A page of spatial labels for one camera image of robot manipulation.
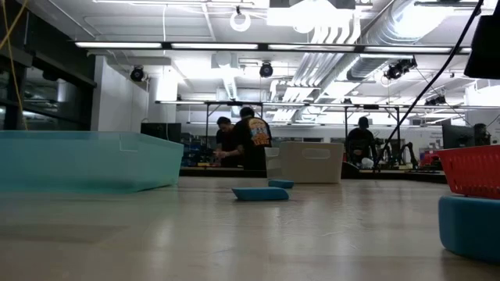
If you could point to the blue eraser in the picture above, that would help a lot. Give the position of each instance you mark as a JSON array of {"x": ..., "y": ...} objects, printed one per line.
[
  {"x": 468, "y": 230},
  {"x": 280, "y": 183},
  {"x": 259, "y": 194}
]

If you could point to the teal translucent plastic tray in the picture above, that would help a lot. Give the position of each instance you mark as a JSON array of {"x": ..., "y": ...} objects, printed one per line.
[{"x": 97, "y": 164}]

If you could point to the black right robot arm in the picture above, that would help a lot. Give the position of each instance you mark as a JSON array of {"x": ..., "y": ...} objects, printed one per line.
[{"x": 486, "y": 50}]

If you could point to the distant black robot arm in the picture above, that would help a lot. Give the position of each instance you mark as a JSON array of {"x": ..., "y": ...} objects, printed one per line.
[{"x": 408, "y": 152}]

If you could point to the person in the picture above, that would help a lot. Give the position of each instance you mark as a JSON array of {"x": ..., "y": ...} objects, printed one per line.
[
  {"x": 256, "y": 144},
  {"x": 226, "y": 142},
  {"x": 361, "y": 142}
]

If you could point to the black distant table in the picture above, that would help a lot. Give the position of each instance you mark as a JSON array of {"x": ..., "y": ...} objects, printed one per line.
[{"x": 195, "y": 172}]

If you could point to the black ceiling spotlight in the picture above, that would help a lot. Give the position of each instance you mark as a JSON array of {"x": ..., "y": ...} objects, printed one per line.
[
  {"x": 266, "y": 69},
  {"x": 136, "y": 73}
]

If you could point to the dark computer monitor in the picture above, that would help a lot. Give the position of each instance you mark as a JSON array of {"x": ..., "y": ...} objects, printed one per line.
[
  {"x": 457, "y": 136},
  {"x": 160, "y": 130}
]

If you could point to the long ceiling light bar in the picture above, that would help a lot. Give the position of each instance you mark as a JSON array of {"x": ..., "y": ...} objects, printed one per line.
[{"x": 211, "y": 46}]

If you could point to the white rounded object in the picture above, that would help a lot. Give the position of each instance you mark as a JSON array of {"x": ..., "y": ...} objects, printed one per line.
[{"x": 367, "y": 163}]

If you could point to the red distant object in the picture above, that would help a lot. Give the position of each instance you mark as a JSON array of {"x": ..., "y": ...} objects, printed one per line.
[{"x": 429, "y": 158}]

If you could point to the red plastic mesh basket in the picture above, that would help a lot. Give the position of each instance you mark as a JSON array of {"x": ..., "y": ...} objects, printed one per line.
[{"x": 472, "y": 171}]

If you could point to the black distant workstation frame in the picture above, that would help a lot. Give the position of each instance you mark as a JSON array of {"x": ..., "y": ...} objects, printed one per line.
[{"x": 234, "y": 103}]

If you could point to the black ceiling camera cluster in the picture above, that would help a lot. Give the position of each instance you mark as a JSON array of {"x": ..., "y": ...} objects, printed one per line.
[{"x": 400, "y": 68}]

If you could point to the silver ventilation duct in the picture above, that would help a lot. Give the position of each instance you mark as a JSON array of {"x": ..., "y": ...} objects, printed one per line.
[{"x": 390, "y": 27}]

